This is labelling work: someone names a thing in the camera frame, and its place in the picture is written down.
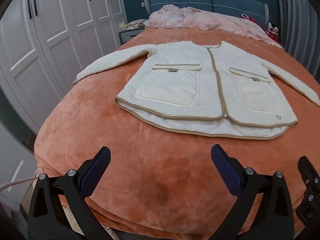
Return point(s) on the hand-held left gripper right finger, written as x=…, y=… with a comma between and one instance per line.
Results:
x=226, y=172

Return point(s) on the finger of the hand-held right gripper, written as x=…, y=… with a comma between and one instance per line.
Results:
x=307, y=172

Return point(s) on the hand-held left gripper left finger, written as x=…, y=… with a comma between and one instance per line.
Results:
x=96, y=172

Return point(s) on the cream quilted jacket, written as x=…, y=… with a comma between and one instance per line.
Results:
x=175, y=85

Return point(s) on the orange plush blanket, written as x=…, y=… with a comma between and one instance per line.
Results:
x=150, y=170

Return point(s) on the white low cabinet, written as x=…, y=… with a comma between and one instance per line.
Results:
x=12, y=152

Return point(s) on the red printed cloth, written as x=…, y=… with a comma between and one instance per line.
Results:
x=273, y=38

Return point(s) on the grey nightstand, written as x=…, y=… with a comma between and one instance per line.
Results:
x=127, y=36

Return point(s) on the plush toys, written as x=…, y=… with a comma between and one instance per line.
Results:
x=273, y=28

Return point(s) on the white panelled wardrobe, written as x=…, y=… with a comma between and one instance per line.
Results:
x=50, y=30

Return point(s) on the pale yellow cloth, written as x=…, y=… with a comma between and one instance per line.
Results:
x=132, y=25

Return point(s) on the pink lace quilt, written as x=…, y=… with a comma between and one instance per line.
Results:
x=212, y=20

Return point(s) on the grey pleated curtain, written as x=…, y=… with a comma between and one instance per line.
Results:
x=297, y=17

